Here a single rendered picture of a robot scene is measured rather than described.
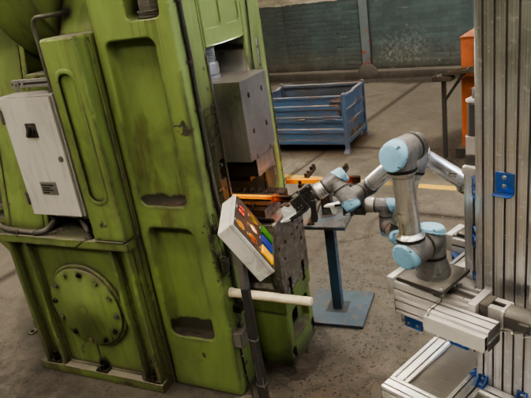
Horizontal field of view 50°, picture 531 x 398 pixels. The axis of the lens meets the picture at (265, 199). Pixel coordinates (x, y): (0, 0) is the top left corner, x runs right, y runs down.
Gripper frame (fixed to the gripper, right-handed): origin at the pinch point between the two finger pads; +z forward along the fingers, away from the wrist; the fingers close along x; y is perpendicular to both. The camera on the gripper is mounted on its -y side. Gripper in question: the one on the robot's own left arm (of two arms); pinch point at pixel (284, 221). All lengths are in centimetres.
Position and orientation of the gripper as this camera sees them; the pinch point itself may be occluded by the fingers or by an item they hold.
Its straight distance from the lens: 258.4
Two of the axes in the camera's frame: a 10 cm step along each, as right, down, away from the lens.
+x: 0.1, 3.7, -9.3
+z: -7.9, 5.8, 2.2
